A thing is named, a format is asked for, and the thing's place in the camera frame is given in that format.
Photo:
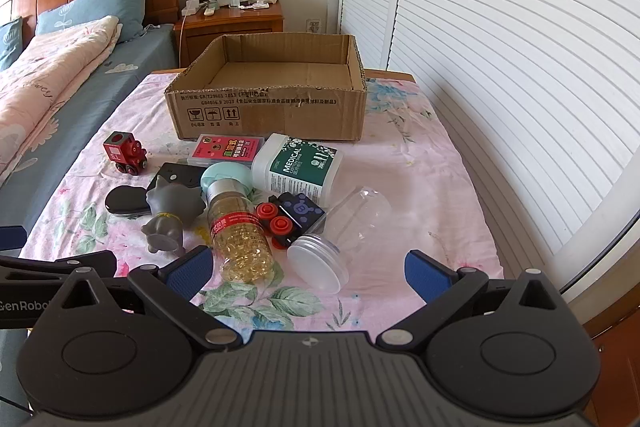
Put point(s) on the white remote control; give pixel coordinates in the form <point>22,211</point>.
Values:
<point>210,10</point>

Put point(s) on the wooden nightstand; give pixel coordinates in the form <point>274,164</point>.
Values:
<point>225,37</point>

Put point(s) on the small blue pillow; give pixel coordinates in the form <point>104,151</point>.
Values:
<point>10,42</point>

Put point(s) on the brown cardboard box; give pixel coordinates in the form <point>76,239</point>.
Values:
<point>265,112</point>

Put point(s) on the black oval case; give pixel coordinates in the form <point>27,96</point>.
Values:
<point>122,199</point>

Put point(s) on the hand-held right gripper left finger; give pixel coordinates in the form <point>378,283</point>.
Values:
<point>192,273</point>

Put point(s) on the teal oval case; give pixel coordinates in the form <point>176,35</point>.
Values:
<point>225,172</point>

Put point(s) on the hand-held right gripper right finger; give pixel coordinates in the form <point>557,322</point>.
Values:
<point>425,274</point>

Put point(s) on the white wall outlet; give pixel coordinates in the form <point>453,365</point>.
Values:
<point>313,26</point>

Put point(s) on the clear capsule bottle red label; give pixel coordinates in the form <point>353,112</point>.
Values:
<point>240,247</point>

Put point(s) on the pink floral table cloth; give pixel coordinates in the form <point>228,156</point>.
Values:
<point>400,157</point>

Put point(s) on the clear plastic jar white lid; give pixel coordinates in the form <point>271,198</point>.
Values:
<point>320,262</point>

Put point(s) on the grey rubber toy figure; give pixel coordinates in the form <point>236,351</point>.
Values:
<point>170,207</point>

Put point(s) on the red toy train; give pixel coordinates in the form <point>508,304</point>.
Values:
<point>127,149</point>

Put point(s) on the black cube toy red buttons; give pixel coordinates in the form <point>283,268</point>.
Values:
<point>300,209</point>

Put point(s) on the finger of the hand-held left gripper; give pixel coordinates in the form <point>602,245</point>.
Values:
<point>30,272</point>
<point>10,238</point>

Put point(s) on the white cotton swab container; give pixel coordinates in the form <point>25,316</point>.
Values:
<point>295,172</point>

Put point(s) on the blue bed sheet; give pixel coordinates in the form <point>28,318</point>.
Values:
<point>100,107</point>

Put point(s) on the clear case with pink label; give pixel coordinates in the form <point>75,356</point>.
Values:
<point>220,149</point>

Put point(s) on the black rectangular device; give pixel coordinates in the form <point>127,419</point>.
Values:
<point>185,174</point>

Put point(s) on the pink floral quilt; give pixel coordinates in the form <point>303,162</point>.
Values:
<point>45,72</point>

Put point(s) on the white power strip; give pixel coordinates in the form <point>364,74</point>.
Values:
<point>192,6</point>

